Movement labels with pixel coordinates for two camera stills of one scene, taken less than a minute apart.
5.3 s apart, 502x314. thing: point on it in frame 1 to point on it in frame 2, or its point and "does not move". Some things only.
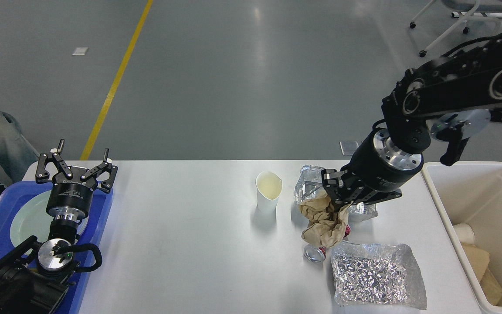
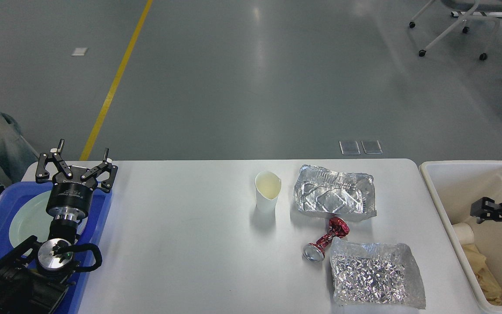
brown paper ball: (327, 226) to (491, 287)
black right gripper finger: (341, 187) to (484, 209)
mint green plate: (31, 220) does not move
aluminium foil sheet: (367, 274) does not move
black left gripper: (72, 201) does not move
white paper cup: (269, 186) does not move
